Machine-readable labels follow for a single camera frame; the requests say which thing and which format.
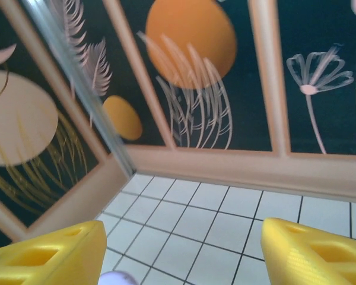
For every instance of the purple earbud charging case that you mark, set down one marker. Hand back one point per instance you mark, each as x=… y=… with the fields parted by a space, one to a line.
x=117 y=279

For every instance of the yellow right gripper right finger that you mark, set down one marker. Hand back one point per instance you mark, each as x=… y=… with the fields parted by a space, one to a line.
x=308 y=255

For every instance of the aluminium corner post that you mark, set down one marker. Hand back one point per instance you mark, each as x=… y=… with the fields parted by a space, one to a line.
x=86 y=89

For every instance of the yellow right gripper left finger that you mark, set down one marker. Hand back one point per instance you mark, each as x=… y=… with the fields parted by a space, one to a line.
x=62 y=258

